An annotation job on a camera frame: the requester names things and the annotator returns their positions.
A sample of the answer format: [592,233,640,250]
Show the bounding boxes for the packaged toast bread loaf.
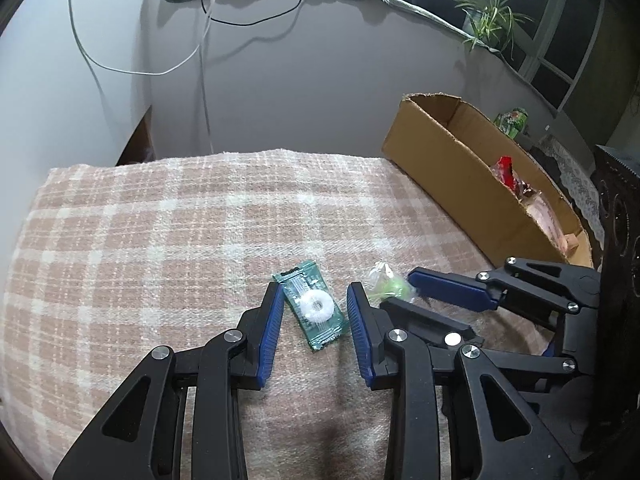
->
[522,192,578,257]

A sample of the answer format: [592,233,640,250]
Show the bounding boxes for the clear green candy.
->
[363,261,418,307]

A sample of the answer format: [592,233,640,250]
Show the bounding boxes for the white lace cloth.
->
[539,134,604,249]

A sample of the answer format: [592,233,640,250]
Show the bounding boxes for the brown cardboard box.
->
[382,93,593,266]

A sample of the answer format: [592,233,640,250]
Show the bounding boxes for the potted spider plant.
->
[452,0,536,52]

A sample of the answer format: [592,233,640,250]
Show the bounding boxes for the red clear snack bag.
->
[491,156,520,195]

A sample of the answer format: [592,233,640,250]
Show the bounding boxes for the white cable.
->
[67,0,219,154]

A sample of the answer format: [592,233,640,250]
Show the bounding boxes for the green tissue pack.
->
[494,107,528,140]

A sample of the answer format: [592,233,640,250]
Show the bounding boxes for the black cable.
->
[199,0,336,27]

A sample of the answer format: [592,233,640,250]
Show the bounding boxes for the pink plaid tablecloth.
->
[1,150,493,479]

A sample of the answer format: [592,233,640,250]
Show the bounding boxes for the green mint candy packet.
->
[272,260,347,351]

